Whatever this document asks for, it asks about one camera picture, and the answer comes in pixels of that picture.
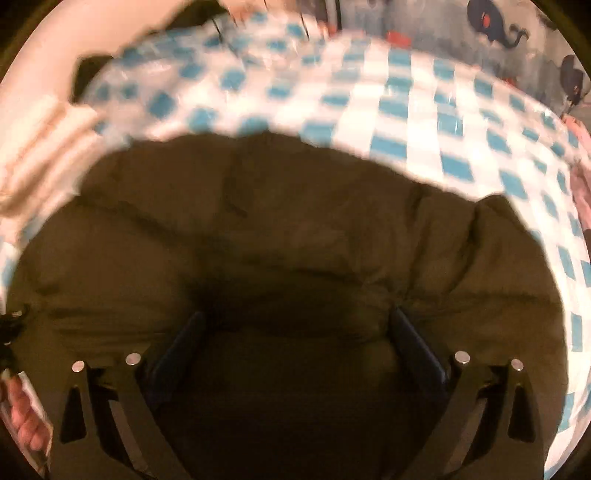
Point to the blue checkered plastic sheet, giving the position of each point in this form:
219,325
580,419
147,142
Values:
369,101

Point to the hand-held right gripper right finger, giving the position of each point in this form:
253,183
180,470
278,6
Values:
420,353

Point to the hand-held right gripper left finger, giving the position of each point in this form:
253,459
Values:
178,353

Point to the person's left hand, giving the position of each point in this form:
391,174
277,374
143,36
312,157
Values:
25,415

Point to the dark olive puffer jacket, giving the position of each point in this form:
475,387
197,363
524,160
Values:
286,221

